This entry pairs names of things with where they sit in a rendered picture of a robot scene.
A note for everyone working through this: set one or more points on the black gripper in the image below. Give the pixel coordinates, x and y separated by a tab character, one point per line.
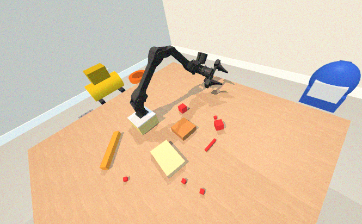
209	72

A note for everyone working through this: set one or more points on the orange long bar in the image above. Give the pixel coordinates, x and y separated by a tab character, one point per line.
107	159

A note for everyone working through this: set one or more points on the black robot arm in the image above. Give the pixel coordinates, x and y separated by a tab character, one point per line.
155	57

